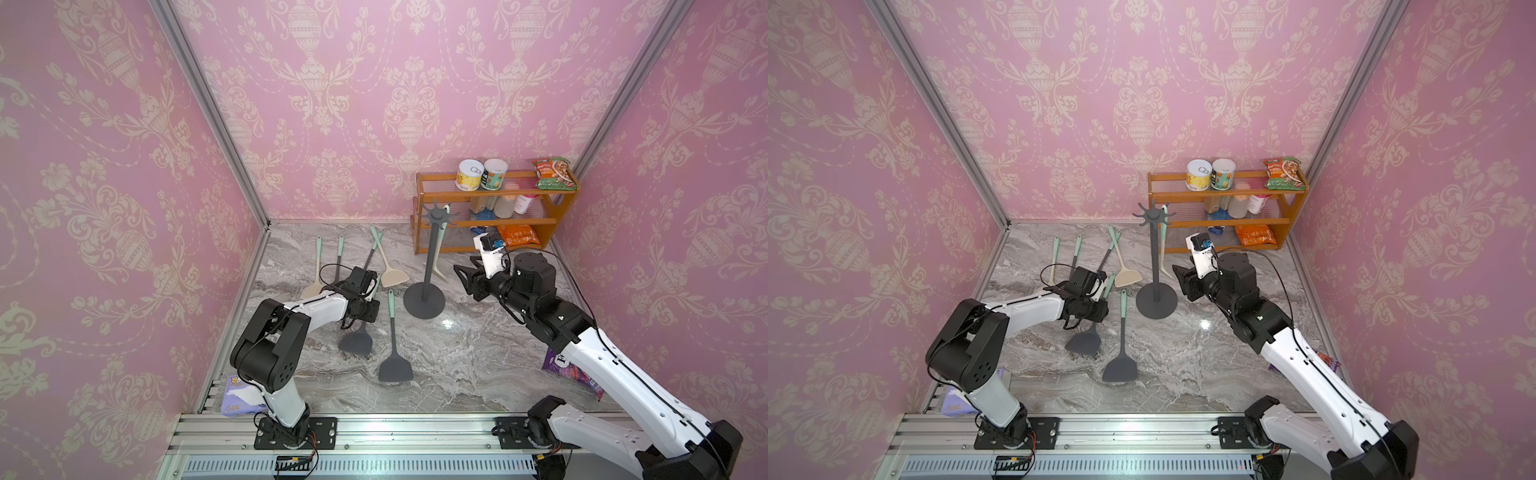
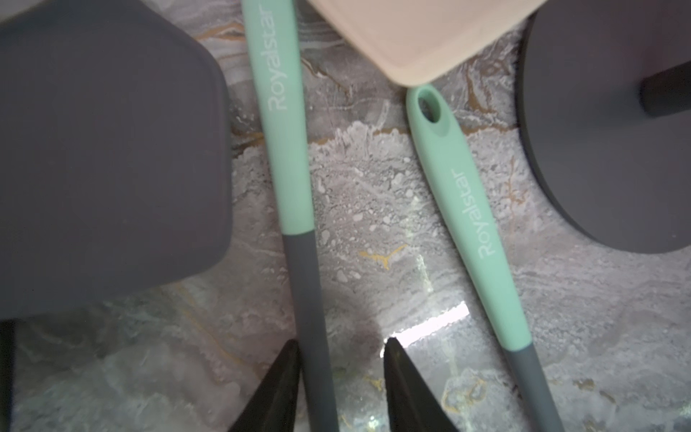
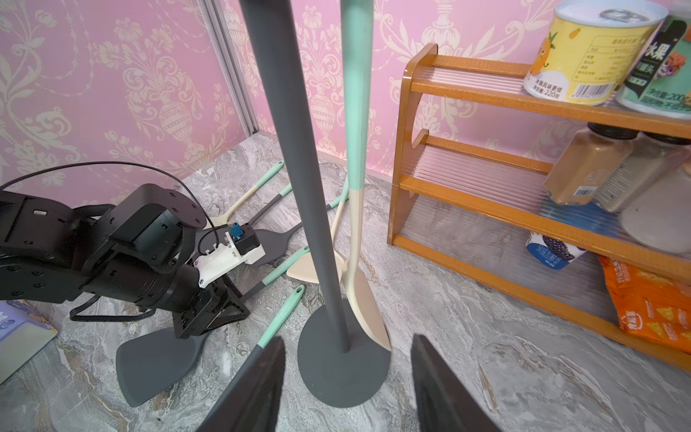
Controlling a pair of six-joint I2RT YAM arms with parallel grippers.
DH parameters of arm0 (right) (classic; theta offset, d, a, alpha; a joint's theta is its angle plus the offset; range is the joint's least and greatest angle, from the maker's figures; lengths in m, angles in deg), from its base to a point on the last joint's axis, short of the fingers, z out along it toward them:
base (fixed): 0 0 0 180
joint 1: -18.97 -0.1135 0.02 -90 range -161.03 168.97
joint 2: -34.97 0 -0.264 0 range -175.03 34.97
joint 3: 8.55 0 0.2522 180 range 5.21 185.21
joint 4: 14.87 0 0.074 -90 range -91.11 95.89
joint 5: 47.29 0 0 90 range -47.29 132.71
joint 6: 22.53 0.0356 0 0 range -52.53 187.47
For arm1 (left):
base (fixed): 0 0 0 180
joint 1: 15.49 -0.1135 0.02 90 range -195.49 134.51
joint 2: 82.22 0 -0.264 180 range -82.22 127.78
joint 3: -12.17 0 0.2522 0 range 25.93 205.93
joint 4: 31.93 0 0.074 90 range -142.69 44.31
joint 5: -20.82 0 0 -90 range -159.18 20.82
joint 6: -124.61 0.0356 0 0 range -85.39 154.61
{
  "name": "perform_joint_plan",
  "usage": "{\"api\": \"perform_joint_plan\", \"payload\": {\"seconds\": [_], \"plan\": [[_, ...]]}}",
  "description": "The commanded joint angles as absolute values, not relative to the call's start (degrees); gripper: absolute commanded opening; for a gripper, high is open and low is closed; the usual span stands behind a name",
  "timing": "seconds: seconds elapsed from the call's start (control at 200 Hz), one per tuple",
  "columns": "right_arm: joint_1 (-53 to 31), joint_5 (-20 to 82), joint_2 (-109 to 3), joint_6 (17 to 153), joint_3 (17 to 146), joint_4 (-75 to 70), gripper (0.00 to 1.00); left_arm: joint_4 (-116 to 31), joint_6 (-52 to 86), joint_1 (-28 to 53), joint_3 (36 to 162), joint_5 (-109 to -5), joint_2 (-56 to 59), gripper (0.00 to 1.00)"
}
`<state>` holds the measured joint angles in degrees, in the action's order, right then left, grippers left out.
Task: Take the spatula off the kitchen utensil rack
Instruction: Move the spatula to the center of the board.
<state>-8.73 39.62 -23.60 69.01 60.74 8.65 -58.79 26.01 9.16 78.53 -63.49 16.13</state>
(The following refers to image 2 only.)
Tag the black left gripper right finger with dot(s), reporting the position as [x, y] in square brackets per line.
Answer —
[411, 404]

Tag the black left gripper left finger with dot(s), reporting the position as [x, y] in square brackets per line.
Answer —
[272, 408]

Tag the mint grey solid spatula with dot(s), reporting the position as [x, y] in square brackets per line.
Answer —
[455, 183]

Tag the mint grey slotted turner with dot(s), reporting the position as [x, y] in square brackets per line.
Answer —
[115, 155]

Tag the beige long-handled spatula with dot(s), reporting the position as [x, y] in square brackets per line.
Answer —
[416, 41]

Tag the mint grey ladle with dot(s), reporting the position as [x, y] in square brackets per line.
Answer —
[274, 51]

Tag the grey utensil rack stand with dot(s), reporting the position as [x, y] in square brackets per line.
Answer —
[603, 100]

